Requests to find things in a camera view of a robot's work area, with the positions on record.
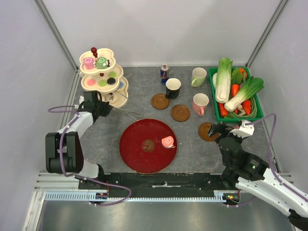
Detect white chocolate sprinkle donut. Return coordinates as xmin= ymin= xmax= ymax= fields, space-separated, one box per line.
xmin=106 ymin=93 xmax=118 ymax=103

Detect silver metal serving tongs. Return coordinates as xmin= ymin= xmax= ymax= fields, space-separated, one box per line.
xmin=110 ymin=91 xmax=147 ymax=118

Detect green macaron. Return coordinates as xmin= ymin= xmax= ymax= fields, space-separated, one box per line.
xmin=108 ymin=71 xmax=117 ymax=78
xmin=98 ymin=79 xmax=108 ymax=87

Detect pink macaron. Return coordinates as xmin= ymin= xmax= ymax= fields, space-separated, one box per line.
xmin=87 ymin=79 xmax=96 ymax=86

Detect black sandwich cookie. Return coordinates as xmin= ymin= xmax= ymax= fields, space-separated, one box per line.
xmin=107 ymin=77 xmax=116 ymax=85

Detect green swirl roll cake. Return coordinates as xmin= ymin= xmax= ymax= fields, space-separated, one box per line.
xmin=95 ymin=57 xmax=110 ymax=69

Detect salmon pink swirl roll cake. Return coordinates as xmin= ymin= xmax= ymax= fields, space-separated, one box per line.
xmin=161 ymin=136 xmax=176 ymax=149

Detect hot pink swirl roll cake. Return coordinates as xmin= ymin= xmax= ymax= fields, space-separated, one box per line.
xmin=83 ymin=57 xmax=96 ymax=70

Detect black mug white inside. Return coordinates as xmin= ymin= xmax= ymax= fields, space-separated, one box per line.
xmin=165 ymin=78 xmax=181 ymax=99

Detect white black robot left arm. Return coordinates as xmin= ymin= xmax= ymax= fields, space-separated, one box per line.
xmin=45 ymin=91 xmax=113 ymax=189

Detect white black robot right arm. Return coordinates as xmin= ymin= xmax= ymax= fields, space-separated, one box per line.
xmin=207 ymin=120 xmax=308 ymax=231

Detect brown wooden coaster right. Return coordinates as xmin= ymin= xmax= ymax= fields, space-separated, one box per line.
xmin=198 ymin=122 xmax=219 ymax=142

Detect brown wooden coaster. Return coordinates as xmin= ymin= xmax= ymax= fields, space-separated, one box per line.
xmin=171 ymin=104 xmax=191 ymax=122
xmin=198 ymin=122 xmax=219 ymax=142
xmin=151 ymin=93 xmax=170 ymax=110

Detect toy orange carrot lower left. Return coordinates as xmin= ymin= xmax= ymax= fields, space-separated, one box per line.
xmin=218 ymin=103 xmax=228 ymax=118

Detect toy orange carrot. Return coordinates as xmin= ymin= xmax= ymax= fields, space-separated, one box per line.
xmin=218 ymin=103 xmax=228 ymax=118
xmin=231 ymin=84 xmax=240 ymax=97

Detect pink mug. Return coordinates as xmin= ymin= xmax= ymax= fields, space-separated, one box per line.
xmin=192 ymin=93 xmax=209 ymax=116

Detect cream three-tier dessert stand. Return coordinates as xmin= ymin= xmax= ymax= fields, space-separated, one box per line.
xmin=79 ymin=47 xmax=129 ymax=102

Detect brown wooden coaster middle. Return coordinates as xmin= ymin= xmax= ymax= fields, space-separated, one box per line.
xmin=171 ymin=104 xmax=191 ymax=122

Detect toy green long beans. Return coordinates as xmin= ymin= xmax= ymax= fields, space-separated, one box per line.
xmin=224 ymin=97 xmax=257 ymax=119

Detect toy orange carrot upper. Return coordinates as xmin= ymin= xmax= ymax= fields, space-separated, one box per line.
xmin=231 ymin=84 xmax=240 ymax=97

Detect green plastic crate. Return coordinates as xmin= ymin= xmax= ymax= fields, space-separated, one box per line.
xmin=208 ymin=67 xmax=264 ymax=123

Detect toy napa cabbage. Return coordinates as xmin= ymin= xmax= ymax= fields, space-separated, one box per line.
xmin=215 ymin=57 xmax=233 ymax=103

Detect toy leafy green vegetable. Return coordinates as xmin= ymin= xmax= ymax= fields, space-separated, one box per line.
xmin=231 ymin=67 xmax=248 ymax=84

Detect round red lacquer tray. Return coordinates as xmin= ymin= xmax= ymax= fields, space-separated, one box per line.
xmin=119 ymin=119 xmax=178 ymax=174

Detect toy bok choy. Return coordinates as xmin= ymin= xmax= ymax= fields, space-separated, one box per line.
xmin=224 ymin=76 xmax=264 ymax=112

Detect light green mug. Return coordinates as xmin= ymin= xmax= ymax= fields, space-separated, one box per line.
xmin=191 ymin=67 xmax=207 ymax=87

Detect brown wooden coaster left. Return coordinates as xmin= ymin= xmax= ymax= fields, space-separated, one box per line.
xmin=151 ymin=93 xmax=170 ymax=110

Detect red bull can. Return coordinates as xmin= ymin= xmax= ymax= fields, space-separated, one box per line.
xmin=160 ymin=64 xmax=169 ymax=85

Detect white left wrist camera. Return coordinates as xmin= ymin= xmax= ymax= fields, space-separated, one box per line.
xmin=74 ymin=96 xmax=84 ymax=109

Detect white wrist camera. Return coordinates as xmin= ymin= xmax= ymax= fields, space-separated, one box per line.
xmin=74 ymin=96 xmax=84 ymax=109
xmin=230 ymin=120 xmax=255 ymax=139

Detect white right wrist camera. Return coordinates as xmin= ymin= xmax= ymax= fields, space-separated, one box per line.
xmin=230 ymin=120 xmax=255 ymax=139

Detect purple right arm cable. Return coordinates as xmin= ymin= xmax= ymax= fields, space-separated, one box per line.
xmin=223 ymin=113 xmax=308 ymax=208

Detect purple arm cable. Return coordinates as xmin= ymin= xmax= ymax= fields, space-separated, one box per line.
xmin=223 ymin=113 xmax=308 ymax=208
xmin=47 ymin=105 xmax=132 ymax=207

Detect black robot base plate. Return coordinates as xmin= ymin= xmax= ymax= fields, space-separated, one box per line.
xmin=78 ymin=172 xmax=241 ymax=193

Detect white slotted cable duct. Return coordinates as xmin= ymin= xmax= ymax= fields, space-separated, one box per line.
xmin=45 ymin=191 xmax=228 ymax=203

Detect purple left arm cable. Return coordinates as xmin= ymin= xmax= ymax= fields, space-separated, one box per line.
xmin=47 ymin=105 xmax=132 ymax=207

